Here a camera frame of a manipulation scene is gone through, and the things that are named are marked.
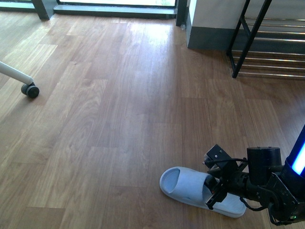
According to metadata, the white table leg with caster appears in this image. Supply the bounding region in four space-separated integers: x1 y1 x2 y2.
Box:
0 62 40 98

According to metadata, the light blue slide slipper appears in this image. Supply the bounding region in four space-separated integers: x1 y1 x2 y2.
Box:
159 167 246 218

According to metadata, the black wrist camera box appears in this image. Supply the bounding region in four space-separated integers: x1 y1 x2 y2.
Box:
203 144 232 170

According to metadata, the black metal shoe rack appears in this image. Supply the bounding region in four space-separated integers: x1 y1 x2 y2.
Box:
226 0 305 78

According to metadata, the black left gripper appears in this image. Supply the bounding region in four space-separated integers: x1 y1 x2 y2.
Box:
203 159 249 210

